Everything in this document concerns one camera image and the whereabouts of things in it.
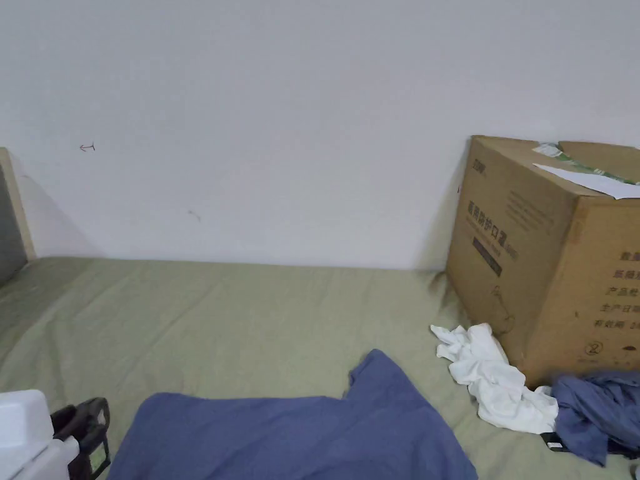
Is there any crumpled white cloth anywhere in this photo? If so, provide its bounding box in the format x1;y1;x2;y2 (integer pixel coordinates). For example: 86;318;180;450
429;322;560;435

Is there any large blue shirt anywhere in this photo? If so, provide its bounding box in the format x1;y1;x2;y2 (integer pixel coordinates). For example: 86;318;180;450
107;349;479;480

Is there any brown cardboard carton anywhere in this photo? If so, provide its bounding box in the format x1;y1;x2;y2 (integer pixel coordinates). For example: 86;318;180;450
446;134;640;389

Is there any bunched blue garment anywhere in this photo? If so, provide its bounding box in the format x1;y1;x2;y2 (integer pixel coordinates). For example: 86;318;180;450
549;369;640;468

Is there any wooden headboard with grey panel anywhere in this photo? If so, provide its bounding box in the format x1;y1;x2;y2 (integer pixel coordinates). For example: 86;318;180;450
0;147;39;289

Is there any small black device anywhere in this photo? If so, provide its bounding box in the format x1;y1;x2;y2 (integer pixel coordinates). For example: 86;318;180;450
539;432;572;453

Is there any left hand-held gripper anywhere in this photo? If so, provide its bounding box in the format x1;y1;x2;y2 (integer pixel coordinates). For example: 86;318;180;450
0;389;113;480

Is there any bed with pale green sheet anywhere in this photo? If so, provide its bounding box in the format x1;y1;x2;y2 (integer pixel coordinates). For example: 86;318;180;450
0;256;640;480

